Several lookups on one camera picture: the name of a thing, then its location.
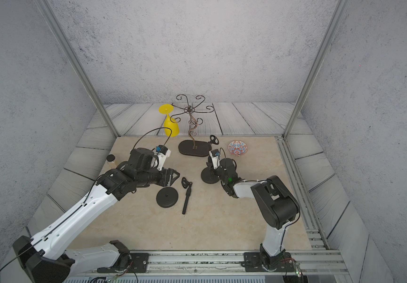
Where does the aluminium right corner post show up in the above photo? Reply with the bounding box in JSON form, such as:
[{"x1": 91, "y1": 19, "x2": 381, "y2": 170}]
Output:
[{"x1": 282, "y1": 0, "x2": 349, "y2": 140}]

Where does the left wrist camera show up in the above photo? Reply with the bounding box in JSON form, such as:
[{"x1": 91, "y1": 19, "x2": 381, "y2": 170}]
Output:
[{"x1": 156, "y1": 145, "x2": 172, "y2": 171}]

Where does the aluminium left corner post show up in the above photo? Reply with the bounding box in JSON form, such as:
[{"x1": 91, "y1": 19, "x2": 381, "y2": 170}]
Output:
[{"x1": 34, "y1": 0, "x2": 121, "y2": 138}]

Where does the scrolled wire holder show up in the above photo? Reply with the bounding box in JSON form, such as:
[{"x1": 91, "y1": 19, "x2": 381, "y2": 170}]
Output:
[{"x1": 171, "y1": 94, "x2": 215, "y2": 142}]

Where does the black round stand base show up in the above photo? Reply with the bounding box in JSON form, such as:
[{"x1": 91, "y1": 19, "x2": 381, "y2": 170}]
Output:
[{"x1": 201, "y1": 167, "x2": 220, "y2": 184}]

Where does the black microphone stand pole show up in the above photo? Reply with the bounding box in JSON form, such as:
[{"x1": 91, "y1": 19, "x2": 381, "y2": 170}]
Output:
[{"x1": 208, "y1": 135, "x2": 219, "y2": 168}]

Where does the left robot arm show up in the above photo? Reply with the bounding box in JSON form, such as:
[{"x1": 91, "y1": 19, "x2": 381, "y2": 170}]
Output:
[{"x1": 12, "y1": 145, "x2": 180, "y2": 283}]

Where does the dark oval stand base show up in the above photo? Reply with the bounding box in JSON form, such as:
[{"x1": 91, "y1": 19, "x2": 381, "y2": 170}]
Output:
[{"x1": 178, "y1": 140, "x2": 212, "y2": 158}]

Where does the yellow plastic goblet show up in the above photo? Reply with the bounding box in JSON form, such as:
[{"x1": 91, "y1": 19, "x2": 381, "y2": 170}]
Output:
[{"x1": 159, "y1": 104, "x2": 180, "y2": 137}]

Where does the spice jar black lid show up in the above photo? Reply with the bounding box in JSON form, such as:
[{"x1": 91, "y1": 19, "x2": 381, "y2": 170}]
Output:
[{"x1": 106, "y1": 154, "x2": 117, "y2": 164}]

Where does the aluminium corner post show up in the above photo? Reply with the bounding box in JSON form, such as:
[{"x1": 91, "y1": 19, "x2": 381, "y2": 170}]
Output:
[
  {"x1": 34, "y1": 0, "x2": 121, "y2": 138},
  {"x1": 282, "y1": 0, "x2": 349, "y2": 140}
]

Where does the aluminium front rail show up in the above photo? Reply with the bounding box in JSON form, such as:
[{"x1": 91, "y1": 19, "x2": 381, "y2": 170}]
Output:
[{"x1": 91, "y1": 250, "x2": 352, "y2": 283}]

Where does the spare black microphone pole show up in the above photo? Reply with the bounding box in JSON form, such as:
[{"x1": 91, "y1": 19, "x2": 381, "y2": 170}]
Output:
[{"x1": 181, "y1": 177, "x2": 193, "y2": 215}]

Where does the red blue patterned bowl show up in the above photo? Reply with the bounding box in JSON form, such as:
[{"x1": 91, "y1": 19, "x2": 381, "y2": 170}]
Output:
[{"x1": 228, "y1": 140, "x2": 248, "y2": 156}]

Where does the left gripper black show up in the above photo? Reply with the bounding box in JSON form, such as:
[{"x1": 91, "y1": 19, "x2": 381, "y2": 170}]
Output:
[{"x1": 136, "y1": 165, "x2": 182, "y2": 187}]

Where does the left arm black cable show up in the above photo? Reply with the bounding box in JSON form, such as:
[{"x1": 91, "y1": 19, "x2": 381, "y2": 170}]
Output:
[{"x1": 132, "y1": 126, "x2": 173, "y2": 151}]

